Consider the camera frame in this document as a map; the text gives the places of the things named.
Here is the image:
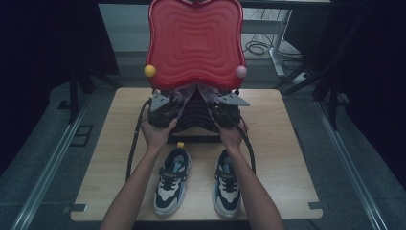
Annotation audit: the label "red and black shoe rack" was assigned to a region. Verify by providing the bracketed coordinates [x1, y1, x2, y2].
[143, 0, 249, 145]

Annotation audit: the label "metal floor rail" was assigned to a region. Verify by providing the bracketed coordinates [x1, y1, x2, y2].
[11, 95, 92, 230]
[313, 100, 389, 230]

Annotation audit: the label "white power strip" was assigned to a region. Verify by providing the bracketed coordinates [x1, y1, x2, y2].
[291, 71, 311, 85]

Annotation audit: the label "person's right hand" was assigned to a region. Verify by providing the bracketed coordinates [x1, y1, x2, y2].
[215, 118, 250, 151]

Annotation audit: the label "black floor cables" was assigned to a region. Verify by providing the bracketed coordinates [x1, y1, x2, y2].
[243, 32, 303, 63]

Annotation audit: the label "navy and white sneaker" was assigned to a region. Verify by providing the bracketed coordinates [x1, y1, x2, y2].
[152, 141, 193, 217]
[212, 149, 243, 219]

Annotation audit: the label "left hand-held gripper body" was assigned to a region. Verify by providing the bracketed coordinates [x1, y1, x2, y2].
[147, 91, 180, 129]

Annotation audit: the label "person's left hand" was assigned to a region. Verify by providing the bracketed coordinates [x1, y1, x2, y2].
[140, 107, 178, 151]

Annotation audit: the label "black metal stand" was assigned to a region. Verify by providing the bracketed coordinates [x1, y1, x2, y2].
[272, 60, 350, 131]
[56, 68, 122, 125]

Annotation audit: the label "white desk frame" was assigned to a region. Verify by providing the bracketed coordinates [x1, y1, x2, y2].
[241, 9, 293, 79]

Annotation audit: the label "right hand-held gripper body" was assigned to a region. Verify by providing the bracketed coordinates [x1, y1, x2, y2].
[209, 92, 251, 129]

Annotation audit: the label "dark square floor plate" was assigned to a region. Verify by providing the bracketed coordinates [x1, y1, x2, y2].
[70, 124, 95, 149]

